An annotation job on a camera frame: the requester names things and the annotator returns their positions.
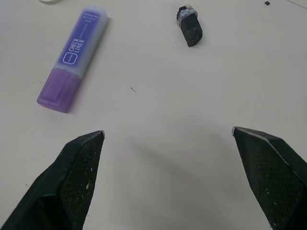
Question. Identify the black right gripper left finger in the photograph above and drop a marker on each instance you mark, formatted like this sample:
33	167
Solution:
69	182

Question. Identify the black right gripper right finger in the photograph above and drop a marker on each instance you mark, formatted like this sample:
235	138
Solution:
271	172

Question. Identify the purple Check Liner highlighter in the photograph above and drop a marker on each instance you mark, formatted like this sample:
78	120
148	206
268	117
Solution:
72	60

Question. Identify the black eraser with sleeve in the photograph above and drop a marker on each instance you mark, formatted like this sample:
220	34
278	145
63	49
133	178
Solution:
190	27

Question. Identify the white round object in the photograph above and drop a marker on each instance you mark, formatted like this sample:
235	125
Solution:
49	1

